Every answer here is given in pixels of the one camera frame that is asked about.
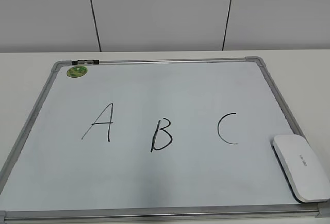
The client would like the white board eraser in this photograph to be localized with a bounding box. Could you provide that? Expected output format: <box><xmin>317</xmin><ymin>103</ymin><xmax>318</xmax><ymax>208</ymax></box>
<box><xmin>272</xmin><ymin>134</ymin><xmax>329</xmax><ymax>203</ymax></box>

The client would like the green round magnet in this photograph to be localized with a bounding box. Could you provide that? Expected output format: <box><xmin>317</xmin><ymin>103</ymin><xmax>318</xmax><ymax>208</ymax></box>
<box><xmin>67</xmin><ymin>65</ymin><xmax>88</xmax><ymax>78</ymax></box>

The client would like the white board with grey frame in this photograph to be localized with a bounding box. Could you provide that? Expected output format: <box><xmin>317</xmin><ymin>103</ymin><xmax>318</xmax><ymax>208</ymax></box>
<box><xmin>1</xmin><ymin>57</ymin><xmax>329</xmax><ymax>223</ymax></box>

